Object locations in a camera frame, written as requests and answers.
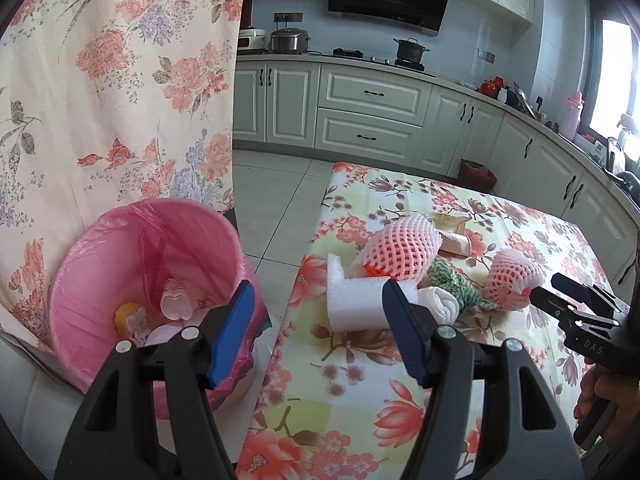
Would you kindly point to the white bottle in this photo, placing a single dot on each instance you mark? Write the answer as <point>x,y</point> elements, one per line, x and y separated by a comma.
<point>502,95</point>

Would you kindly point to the black cooking pot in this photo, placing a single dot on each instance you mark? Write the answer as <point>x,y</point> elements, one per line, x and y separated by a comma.
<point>411,51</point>

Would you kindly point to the green zigzag cloth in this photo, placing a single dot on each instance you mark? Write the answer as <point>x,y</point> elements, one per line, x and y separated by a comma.
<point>457,280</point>

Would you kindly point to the small wall socket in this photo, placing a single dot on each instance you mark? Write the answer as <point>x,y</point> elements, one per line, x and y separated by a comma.
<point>486,55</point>

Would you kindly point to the white rice cooker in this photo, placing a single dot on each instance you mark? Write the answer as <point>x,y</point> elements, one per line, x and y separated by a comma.
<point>251,41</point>

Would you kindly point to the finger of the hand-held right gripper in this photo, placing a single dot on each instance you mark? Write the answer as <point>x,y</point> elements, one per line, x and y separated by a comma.
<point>550,302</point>
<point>567,282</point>

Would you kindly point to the red kettle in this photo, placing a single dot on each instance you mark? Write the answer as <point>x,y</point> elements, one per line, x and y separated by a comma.
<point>492,87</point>

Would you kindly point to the black gas stove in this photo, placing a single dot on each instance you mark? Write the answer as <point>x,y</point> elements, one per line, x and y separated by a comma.
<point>350,53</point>

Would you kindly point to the pink thermos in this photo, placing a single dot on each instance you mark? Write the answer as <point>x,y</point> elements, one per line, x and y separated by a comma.
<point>571,117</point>

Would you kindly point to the steel pressure cooker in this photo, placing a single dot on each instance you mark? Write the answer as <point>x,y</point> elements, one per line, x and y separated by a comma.
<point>288,41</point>

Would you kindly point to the floral curtain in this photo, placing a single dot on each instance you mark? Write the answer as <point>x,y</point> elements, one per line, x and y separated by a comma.
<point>115,85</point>

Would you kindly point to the white paper towel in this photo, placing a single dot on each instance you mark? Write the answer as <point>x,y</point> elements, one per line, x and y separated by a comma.
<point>439,305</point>

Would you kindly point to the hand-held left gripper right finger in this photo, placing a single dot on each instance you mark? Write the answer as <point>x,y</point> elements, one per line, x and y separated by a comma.
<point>405,335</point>

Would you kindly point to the pink trash bin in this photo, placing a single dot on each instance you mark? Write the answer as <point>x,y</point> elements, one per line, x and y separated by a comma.
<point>195,240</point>

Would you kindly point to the white lower kitchen cabinets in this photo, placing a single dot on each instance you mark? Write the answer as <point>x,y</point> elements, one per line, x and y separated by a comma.
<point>375,95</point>

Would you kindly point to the pink foam fruit net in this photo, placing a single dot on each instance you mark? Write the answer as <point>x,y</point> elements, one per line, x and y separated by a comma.
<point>512,277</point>
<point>400,247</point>

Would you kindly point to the kitchen window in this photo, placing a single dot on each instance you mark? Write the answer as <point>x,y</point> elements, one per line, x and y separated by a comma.
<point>617,75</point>

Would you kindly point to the white foam block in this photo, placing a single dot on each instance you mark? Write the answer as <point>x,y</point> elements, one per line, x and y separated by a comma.
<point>357,305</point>

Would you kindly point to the person's right hand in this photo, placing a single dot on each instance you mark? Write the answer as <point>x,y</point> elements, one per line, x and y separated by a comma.
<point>590,390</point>

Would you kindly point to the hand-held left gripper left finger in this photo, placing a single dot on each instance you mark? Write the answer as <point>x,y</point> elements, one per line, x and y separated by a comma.
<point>232,332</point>

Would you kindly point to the steel dish rack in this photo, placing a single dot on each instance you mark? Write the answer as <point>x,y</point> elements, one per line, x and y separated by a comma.
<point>525,102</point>

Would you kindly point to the red waste basket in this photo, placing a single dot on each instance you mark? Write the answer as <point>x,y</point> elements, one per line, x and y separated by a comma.
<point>477,176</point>

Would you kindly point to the wide wall socket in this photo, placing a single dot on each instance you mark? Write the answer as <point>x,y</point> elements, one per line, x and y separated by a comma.
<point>288,17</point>

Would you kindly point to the wooden glass door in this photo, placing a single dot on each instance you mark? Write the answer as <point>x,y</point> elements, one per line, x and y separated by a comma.
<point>250,2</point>

